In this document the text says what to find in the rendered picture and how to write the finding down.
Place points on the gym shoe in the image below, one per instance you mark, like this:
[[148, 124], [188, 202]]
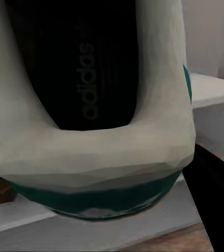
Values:
[[96, 119]]

